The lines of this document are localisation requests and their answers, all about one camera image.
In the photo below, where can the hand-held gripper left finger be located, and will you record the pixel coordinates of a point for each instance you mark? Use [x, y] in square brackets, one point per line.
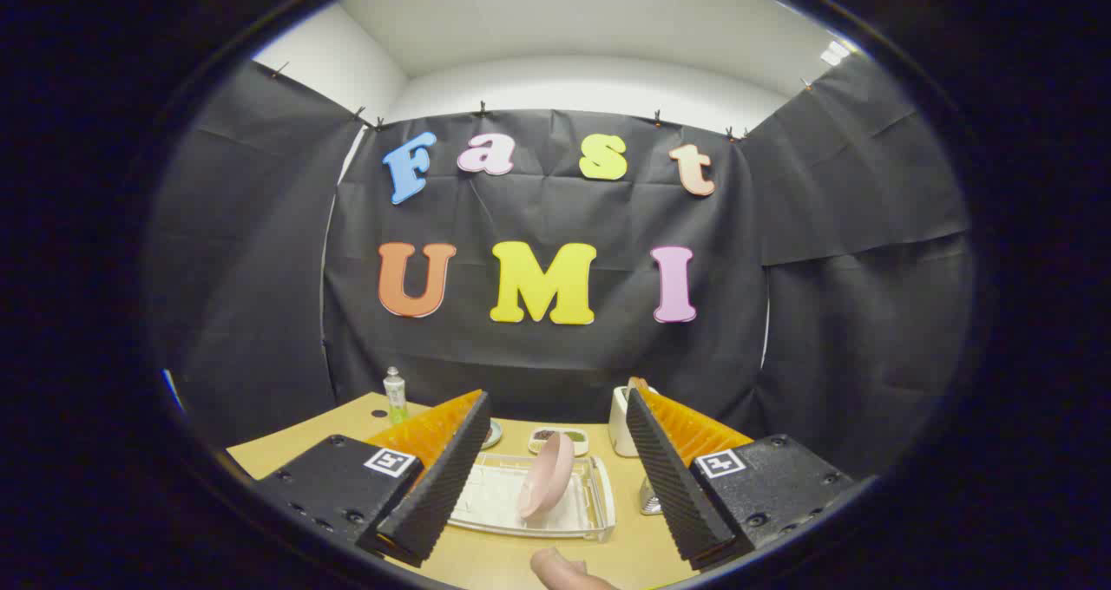
[434, 486]

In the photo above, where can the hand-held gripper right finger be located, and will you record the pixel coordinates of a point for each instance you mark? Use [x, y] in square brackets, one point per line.
[677, 486]

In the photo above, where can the pink plate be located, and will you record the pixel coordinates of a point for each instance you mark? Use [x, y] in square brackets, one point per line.
[547, 477]

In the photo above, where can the pale green plate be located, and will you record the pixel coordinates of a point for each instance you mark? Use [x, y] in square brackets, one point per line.
[495, 435]

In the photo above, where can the white toaster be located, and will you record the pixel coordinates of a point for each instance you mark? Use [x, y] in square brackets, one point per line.
[620, 425]

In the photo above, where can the green liquid bottle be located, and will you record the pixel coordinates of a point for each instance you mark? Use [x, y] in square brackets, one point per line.
[396, 395]

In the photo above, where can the white divided tray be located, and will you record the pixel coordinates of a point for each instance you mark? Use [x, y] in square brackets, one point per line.
[560, 449]

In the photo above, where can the small ceiling light panel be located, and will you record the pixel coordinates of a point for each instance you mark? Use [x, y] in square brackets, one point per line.
[835, 53]

